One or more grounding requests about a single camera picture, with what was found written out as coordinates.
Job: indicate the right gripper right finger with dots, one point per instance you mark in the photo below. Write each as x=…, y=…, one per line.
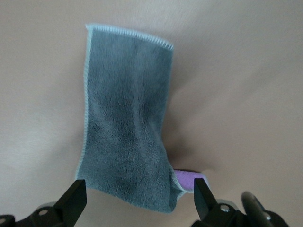
x=203, y=201

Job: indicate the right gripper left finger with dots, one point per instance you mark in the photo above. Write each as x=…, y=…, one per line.
x=71, y=203

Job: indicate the grey microfibre towel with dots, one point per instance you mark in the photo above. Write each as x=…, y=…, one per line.
x=127, y=118

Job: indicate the brown table cover mat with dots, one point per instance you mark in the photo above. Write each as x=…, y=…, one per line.
x=236, y=94

